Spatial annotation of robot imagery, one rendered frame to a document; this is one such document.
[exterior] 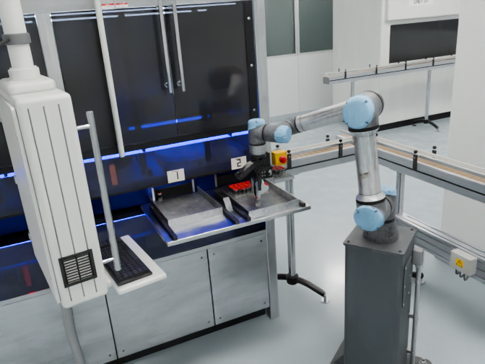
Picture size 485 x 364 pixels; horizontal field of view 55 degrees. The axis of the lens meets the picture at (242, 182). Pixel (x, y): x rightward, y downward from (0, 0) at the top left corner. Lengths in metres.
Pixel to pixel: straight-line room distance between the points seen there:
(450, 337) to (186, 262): 1.50
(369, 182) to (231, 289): 1.16
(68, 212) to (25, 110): 0.36
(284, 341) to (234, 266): 0.51
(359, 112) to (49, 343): 1.80
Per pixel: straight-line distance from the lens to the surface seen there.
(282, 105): 7.83
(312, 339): 2.79
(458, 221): 3.43
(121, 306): 2.52
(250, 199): 2.30
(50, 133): 1.60
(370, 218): 1.89
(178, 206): 2.29
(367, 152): 1.83
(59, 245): 1.71
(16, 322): 2.49
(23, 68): 1.78
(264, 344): 2.76
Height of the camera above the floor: 1.75
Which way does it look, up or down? 20 degrees down
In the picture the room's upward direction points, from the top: 4 degrees counter-clockwise
